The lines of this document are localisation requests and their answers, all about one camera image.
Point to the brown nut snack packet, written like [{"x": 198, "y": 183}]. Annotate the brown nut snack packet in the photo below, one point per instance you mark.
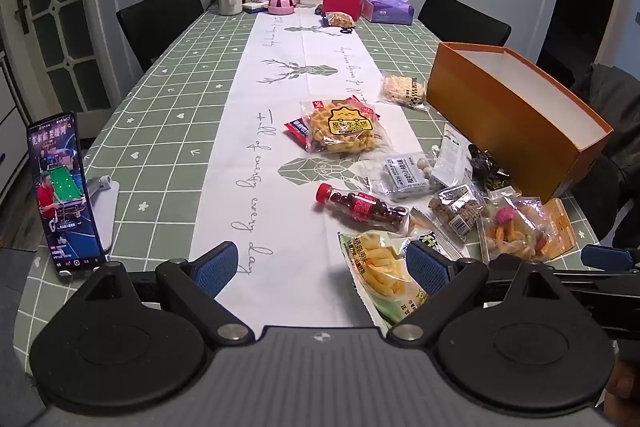
[{"x": 457, "y": 207}]

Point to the pink round container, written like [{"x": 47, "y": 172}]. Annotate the pink round container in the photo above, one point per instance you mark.
[{"x": 281, "y": 4}]

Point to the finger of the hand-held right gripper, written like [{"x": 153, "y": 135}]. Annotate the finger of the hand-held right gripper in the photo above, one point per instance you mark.
[
  {"x": 600, "y": 282},
  {"x": 607, "y": 257}
]

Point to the white glass panel door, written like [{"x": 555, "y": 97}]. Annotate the white glass panel door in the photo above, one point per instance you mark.
[{"x": 65, "y": 7}]

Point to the blue white small box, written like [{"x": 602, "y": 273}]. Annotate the blue white small box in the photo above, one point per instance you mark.
[{"x": 254, "y": 7}]

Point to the yellow fries snack bag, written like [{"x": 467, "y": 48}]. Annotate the yellow fries snack bag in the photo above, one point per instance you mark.
[{"x": 380, "y": 272}]

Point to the purple tissue pack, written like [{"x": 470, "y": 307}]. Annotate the purple tissue pack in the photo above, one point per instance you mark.
[{"x": 387, "y": 9}]

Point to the pink square box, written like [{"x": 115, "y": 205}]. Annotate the pink square box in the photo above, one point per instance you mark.
[{"x": 341, "y": 2}]

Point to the colourful veggie chips bag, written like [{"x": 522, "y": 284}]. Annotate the colourful veggie chips bag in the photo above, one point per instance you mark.
[{"x": 520, "y": 227}]

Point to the green checked tablecloth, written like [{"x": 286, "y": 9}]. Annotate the green checked tablecloth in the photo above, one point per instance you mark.
[{"x": 165, "y": 107}]

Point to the clear packet dark label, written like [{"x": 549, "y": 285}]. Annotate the clear packet dark label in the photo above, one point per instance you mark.
[{"x": 450, "y": 244}]

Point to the black smartphone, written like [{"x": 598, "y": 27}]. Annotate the black smartphone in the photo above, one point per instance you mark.
[{"x": 60, "y": 187}]

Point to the black leather jacket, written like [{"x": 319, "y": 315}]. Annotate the black leather jacket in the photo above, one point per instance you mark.
[{"x": 610, "y": 107}]

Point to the orange cardboard box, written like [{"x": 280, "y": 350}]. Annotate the orange cardboard box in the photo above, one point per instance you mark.
[{"x": 500, "y": 117}]

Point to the clear bag of nuts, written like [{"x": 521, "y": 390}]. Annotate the clear bag of nuts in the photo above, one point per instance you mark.
[{"x": 340, "y": 19}]

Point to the black chair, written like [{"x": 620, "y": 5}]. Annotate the black chair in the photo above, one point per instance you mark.
[
  {"x": 160, "y": 19},
  {"x": 460, "y": 19}
]

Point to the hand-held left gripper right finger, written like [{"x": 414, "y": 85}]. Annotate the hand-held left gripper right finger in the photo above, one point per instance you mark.
[{"x": 425, "y": 264}]

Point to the black snack packet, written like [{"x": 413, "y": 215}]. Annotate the black snack packet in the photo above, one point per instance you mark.
[{"x": 495, "y": 177}]

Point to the checkered popcorn packet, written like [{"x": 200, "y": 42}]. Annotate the checkered popcorn packet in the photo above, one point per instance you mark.
[{"x": 402, "y": 89}]

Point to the white phone stand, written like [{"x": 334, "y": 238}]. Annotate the white phone stand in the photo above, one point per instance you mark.
[{"x": 105, "y": 212}]

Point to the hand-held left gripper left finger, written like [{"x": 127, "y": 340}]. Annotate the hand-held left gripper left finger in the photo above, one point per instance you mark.
[{"x": 217, "y": 264}]

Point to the red snack packet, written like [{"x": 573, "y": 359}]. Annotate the red snack packet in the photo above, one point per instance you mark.
[{"x": 296, "y": 130}]

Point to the yellow puffed snack bag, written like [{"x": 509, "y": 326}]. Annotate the yellow puffed snack bag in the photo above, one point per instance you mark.
[{"x": 340, "y": 132}]

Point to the grey white ball snack packet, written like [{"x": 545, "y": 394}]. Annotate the grey white ball snack packet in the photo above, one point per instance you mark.
[{"x": 405, "y": 177}]

